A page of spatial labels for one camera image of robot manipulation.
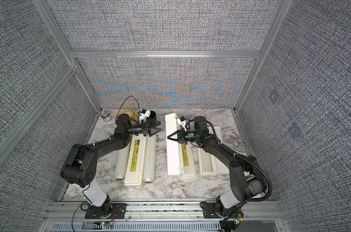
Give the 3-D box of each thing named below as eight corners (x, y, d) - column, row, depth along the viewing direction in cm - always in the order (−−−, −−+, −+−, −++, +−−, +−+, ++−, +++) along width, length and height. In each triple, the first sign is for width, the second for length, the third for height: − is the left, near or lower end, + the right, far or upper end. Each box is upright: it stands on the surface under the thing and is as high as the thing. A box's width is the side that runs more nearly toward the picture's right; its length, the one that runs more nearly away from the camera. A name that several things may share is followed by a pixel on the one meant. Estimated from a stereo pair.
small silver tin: (102, 122, 114) (99, 117, 110) (104, 115, 119) (102, 110, 114) (110, 122, 114) (108, 117, 110) (113, 115, 119) (110, 110, 114)
